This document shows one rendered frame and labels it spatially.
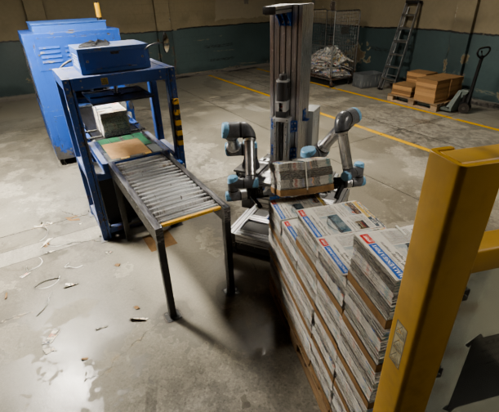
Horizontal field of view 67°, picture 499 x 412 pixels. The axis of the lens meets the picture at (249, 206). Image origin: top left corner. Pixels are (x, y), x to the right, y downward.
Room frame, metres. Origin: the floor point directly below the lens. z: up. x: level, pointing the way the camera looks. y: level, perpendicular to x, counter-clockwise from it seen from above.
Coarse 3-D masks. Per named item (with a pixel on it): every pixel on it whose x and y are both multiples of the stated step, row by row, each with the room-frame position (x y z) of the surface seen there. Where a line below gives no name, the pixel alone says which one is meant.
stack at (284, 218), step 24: (288, 216) 2.10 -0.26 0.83; (288, 240) 1.93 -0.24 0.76; (288, 264) 1.90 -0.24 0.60; (312, 288) 1.53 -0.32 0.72; (288, 312) 1.87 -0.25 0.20; (312, 312) 1.49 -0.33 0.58; (336, 312) 1.26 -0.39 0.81; (336, 336) 1.23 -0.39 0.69; (312, 360) 1.46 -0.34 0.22; (312, 384) 1.45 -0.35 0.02
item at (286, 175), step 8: (272, 168) 2.47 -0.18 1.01; (280, 168) 2.29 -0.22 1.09; (288, 168) 2.30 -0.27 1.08; (296, 168) 2.31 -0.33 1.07; (272, 176) 2.50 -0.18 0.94; (280, 176) 2.28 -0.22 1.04; (288, 176) 2.29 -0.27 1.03; (296, 176) 2.29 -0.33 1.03; (272, 184) 2.49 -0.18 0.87; (280, 184) 2.27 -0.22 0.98; (288, 184) 2.27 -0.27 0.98; (296, 184) 2.28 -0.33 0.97
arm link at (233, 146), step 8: (224, 128) 2.58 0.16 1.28; (232, 128) 2.58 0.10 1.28; (240, 128) 2.58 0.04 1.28; (224, 136) 2.58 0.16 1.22; (232, 136) 2.58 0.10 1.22; (240, 136) 2.58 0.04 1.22; (232, 144) 2.75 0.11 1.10; (240, 144) 2.93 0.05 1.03; (232, 152) 2.86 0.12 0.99; (240, 152) 2.90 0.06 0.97
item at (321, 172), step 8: (312, 160) 2.34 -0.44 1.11; (320, 160) 2.35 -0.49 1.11; (328, 160) 2.36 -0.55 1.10; (312, 168) 2.32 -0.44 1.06; (320, 168) 2.33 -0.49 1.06; (328, 168) 2.34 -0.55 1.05; (312, 176) 2.31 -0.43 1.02; (320, 176) 2.32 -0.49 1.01; (328, 176) 2.33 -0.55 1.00; (312, 184) 2.29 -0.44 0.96; (320, 184) 2.30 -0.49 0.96; (328, 184) 2.30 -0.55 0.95; (320, 192) 2.29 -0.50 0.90
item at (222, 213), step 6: (162, 150) 3.45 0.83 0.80; (168, 156) 3.30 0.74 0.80; (174, 162) 3.16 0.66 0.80; (180, 168) 3.00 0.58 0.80; (186, 168) 3.00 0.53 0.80; (186, 174) 2.88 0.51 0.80; (192, 174) 2.88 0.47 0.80; (192, 180) 2.77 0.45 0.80; (198, 180) 2.76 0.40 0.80; (204, 186) 2.64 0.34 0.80; (204, 192) 2.57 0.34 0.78; (210, 192) 2.54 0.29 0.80; (216, 198) 2.44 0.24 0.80; (222, 204) 2.34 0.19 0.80; (222, 210) 2.31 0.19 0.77; (228, 210) 2.30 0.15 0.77; (222, 216) 2.32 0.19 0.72; (228, 216) 2.30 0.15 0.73
